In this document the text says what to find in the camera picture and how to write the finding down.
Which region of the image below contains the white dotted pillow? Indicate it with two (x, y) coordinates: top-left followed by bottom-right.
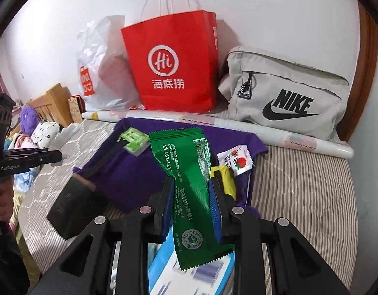
(31, 121), (62, 148)

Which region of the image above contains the colourful quilt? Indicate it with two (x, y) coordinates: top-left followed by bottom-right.
(11, 135), (36, 191)

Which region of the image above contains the person's left hand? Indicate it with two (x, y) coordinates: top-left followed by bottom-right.
(0, 197), (14, 219)

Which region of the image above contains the wooden headboard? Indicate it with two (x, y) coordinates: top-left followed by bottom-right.
(26, 83), (74, 126)

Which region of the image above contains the person's left forearm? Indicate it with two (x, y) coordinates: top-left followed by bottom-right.
(0, 218), (31, 295)

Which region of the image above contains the patterned book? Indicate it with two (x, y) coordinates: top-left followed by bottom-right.
(68, 96), (85, 123)

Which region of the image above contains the green cassette print wipe pack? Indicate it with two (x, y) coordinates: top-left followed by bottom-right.
(120, 127), (149, 157)

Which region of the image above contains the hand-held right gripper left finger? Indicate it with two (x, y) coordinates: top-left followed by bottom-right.
(32, 175), (177, 295)

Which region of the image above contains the white plastic shopping bag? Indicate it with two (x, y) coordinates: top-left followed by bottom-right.
(77, 15), (145, 111)

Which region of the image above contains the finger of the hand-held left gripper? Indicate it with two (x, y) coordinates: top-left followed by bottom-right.
(29, 150), (63, 166)
(3, 148), (50, 157)

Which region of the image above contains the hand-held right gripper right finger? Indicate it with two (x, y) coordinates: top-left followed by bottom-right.
(207, 169), (352, 295)

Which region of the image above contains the purple cloth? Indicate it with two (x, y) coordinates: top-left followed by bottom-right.
(73, 117), (269, 219)

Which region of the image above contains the green foil packet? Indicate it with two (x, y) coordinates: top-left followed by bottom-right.
(149, 128), (237, 269)

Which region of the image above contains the pink striped curtain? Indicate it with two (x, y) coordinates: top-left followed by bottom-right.
(0, 49), (11, 96)

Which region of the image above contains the dark green tin box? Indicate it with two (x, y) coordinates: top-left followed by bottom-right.
(47, 140), (129, 241)

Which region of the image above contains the red paper shopping bag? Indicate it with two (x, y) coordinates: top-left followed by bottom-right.
(121, 0), (220, 114)

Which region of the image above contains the light green blanket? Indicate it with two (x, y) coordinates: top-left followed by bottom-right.
(17, 227), (42, 286)

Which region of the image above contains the grey sling bag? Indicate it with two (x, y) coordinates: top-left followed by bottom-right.
(218, 46), (350, 142)

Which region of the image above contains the yellow packet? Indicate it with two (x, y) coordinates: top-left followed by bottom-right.
(210, 165), (237, 199)

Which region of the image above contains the white printed paper roll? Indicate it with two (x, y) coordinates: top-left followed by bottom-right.
(81, 109), (354, 160)

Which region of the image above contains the striped quilted mattress pad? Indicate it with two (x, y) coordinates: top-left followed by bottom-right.
(18, 118), (358, 289)

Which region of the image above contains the fruit print packet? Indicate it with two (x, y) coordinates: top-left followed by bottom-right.
(216, 144), (254, 177)

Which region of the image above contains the blue tissue pack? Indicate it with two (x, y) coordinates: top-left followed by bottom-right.
(147, 227), (235, 295)

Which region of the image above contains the purple plush toy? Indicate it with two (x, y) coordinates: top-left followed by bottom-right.
(20, 106), (40, 136)

